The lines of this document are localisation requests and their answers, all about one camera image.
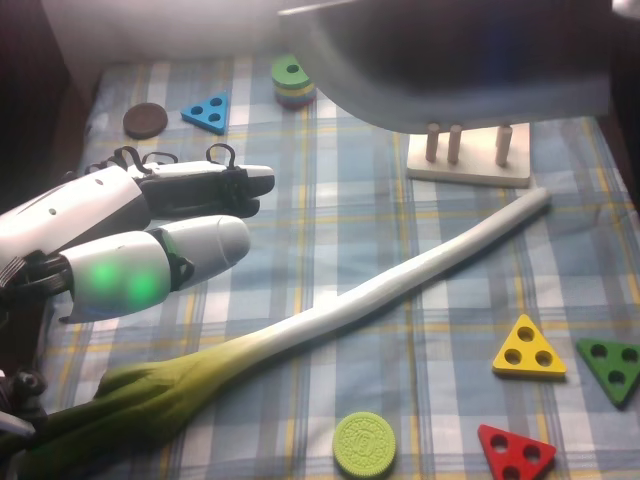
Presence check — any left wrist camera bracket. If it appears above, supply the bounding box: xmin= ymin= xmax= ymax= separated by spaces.
xmin=0 ymin=368 xmax=49 ymax=441

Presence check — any wooden peg board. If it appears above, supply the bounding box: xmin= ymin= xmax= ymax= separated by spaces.
xmin=405 ymin=122 xmax=532 ymax=190

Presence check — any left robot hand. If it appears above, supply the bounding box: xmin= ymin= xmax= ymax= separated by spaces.
xmin=0 ymin=143 xmax=276 ymax=325

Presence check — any green triangle block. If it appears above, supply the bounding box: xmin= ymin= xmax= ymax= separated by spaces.
xmin=575 ymin=337 xmax=640 ymax=411

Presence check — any brown toy cookie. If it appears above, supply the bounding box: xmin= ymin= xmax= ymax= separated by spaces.
xmin=123 ymin=102 xmax=170 ymax=140

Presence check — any green toy cookie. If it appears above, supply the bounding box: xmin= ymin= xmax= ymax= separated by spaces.
xmin=332 ymin=410 xmax=397 ymax=475

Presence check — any red triangle block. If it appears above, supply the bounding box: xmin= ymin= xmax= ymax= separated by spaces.
xmin=477 ymin=423 xmax=558 ymax=480

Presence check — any toy leek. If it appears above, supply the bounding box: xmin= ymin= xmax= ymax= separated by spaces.
xmin=0 ymin=187 xmax=552 ymax=480

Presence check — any yellow ring block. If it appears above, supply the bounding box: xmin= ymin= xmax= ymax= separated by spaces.
xmin=272 ymin=82 xmax=316 ymax=100

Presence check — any green ring block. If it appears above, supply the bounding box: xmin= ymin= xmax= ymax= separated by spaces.
xmin=270 ymin=54 xmax=312 ymax=92

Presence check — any yellow triangle block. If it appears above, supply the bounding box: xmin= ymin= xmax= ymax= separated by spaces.
xmin=492 ymin=313 xmax=568 ymax=382

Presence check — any blue triangle block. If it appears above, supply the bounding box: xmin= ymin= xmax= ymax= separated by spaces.
xmin=180 ymin=90 xmax=230 ymax=136

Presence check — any white backdrop board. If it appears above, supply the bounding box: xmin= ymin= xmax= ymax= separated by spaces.
xmin=39 ymin=0 xmax=321 ymax=69

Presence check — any blue plaid table cloth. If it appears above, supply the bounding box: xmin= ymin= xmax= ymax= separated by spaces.
xmin=39 ymin=54 xmax=640 ymax=480

